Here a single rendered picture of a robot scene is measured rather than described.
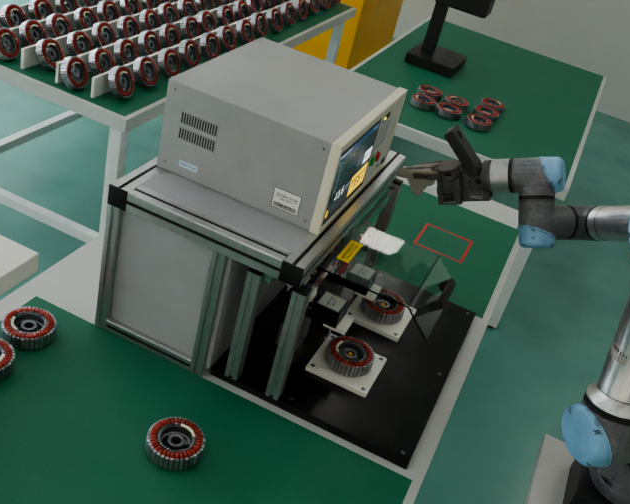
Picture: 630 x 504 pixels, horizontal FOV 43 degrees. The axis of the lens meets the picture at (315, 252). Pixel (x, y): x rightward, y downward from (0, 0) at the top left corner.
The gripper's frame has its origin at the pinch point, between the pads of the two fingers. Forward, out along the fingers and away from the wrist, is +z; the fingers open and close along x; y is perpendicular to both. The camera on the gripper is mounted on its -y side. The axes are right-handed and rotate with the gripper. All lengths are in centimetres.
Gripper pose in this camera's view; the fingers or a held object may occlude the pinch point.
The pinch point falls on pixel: (402, 170)
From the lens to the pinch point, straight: 182.4
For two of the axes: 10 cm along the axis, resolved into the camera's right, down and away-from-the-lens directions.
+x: 3.8, -4.2, 8.2
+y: 1.7, 9.1, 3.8
